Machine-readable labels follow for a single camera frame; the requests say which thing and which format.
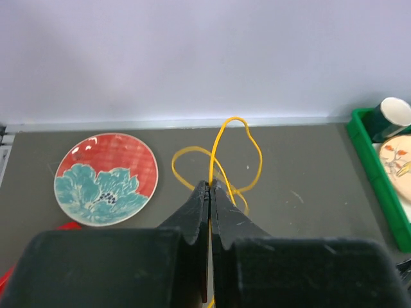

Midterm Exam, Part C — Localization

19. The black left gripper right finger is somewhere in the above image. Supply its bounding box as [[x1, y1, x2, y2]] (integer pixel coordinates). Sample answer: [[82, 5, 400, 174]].
[[210, 182, 410, 307]]

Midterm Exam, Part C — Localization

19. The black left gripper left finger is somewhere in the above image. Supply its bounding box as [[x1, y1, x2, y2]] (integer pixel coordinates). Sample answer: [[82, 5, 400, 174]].
[[1, 181, 210, 307]]

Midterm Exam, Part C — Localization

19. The yellow cable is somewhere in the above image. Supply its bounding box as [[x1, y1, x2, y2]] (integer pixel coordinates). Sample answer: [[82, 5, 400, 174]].
[[171, 116, 263, 308]]

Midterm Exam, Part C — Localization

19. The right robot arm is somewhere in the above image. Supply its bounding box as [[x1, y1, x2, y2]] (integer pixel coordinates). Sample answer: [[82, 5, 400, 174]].
[[396, 258, 411, 285]]

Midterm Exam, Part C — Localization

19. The red floral plate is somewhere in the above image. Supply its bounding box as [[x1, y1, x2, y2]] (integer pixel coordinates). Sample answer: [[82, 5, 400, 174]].
[[53, 133, 159, 227]]

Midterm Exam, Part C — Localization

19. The red compartment tray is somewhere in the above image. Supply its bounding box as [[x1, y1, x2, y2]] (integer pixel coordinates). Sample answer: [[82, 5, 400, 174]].
[[0, 222, 82, 295]]

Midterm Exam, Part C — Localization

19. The green plastic bin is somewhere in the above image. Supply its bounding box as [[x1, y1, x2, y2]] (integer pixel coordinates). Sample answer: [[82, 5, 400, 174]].
[[346, 108, 410, 253]]

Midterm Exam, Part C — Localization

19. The beige bird plate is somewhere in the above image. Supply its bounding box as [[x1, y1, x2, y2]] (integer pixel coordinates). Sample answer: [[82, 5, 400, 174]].
[[378, 134, 410, 201]]

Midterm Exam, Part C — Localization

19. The dark green mug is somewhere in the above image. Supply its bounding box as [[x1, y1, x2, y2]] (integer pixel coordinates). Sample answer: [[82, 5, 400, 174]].
[[363, 97, 410, 143]]

